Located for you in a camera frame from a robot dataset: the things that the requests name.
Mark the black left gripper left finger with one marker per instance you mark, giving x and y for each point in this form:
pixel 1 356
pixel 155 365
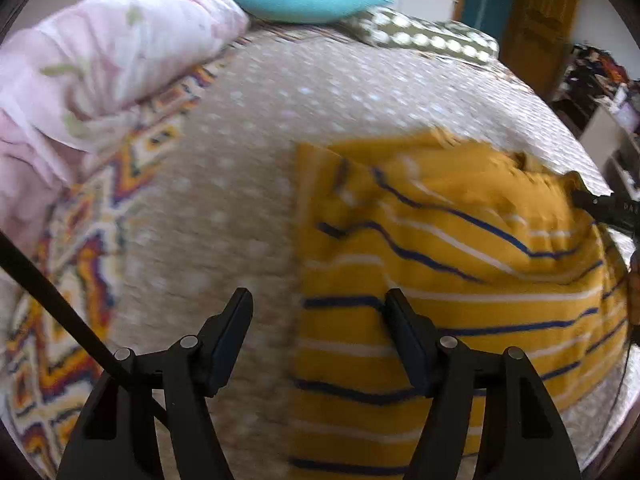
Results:
pixel 115 435

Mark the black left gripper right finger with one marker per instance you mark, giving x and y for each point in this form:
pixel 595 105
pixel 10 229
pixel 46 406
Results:
pixel 522 437

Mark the yellow striped knit sweater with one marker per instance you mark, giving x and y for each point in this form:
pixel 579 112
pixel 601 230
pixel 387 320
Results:
pixel 485 243

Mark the white shelf unit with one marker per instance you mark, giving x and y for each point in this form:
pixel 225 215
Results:
pixel 599 103

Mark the brown wooden door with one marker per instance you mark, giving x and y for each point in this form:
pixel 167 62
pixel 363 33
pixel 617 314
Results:
pixel 536 42

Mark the beige dotted quilted bedspread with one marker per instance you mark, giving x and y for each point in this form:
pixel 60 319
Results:
pixel 222 211

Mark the olive white-dotted pillow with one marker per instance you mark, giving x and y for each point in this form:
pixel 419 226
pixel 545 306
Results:
pixel 387 28

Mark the pink floral duvet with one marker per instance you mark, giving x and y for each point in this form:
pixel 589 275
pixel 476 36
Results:
pixel 71 87

